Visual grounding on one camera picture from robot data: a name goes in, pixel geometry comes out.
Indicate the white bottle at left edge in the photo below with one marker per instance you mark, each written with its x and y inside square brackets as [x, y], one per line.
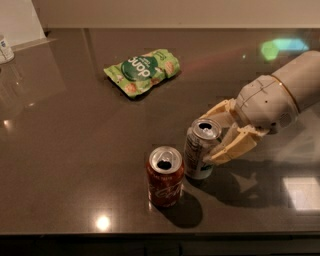
[6, 52]

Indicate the red coke can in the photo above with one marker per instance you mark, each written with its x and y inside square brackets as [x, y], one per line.
[165, 171]

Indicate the green silver 7up can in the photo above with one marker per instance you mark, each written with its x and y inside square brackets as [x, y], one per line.
[202, 136]

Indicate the green snack chip bag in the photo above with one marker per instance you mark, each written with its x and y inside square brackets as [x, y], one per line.
[139, 74]

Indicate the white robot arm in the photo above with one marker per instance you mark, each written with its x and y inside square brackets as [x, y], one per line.
[301, 77]

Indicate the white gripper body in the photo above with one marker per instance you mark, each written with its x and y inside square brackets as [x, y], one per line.
[266, 102]

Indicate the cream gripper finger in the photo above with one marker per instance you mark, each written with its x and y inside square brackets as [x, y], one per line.
[237, 142]
[224, 114]

